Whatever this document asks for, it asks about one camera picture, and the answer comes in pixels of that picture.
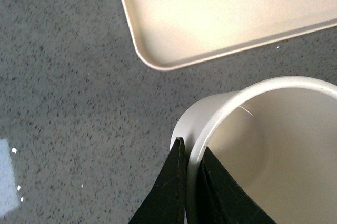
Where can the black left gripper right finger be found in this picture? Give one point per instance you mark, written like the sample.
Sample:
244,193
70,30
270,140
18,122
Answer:
220,199

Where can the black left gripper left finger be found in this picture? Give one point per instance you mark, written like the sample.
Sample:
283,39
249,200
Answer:
166,201

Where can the white mug with black handle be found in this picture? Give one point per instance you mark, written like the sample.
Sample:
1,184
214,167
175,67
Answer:
276,138

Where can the beige rectangular plastic tray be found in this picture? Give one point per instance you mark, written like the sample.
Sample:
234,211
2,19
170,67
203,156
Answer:
171,34

